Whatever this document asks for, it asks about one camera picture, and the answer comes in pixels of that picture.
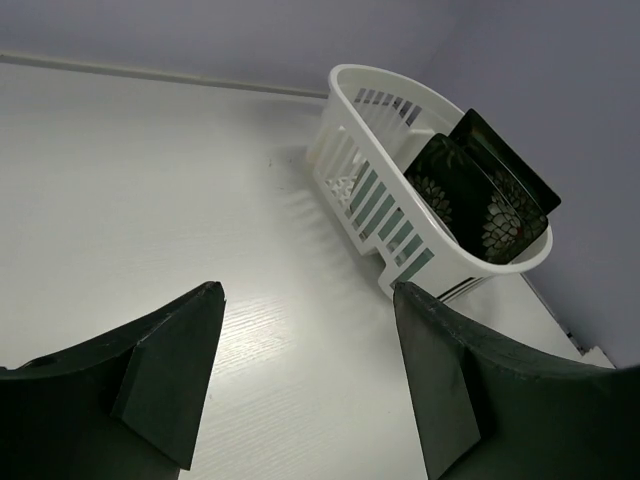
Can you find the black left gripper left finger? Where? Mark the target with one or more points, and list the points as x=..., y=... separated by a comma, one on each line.
x=126, y=404

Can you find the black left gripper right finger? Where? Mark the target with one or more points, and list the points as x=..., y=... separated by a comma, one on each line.
x=489, y=407

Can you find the black floral square plate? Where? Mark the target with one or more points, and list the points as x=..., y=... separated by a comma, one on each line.
x=455, y=188

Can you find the white plastic dish rack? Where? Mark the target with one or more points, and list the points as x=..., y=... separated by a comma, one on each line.
x=373, y=126

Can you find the black plain plate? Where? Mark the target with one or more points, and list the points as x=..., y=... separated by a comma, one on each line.
x=478, y=139

